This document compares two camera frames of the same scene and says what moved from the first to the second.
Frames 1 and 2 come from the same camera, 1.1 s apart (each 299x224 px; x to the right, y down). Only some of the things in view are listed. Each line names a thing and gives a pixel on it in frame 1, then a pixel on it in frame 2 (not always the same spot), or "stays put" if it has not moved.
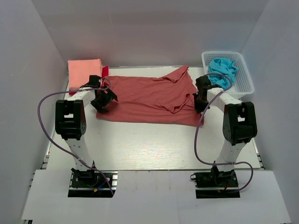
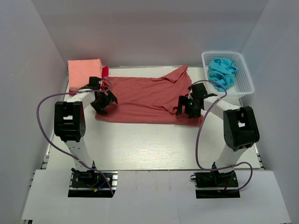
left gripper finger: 111,94 stays put
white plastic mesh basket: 243,85 stays put
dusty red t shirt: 167,100 stays put
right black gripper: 199,108 → 184,100
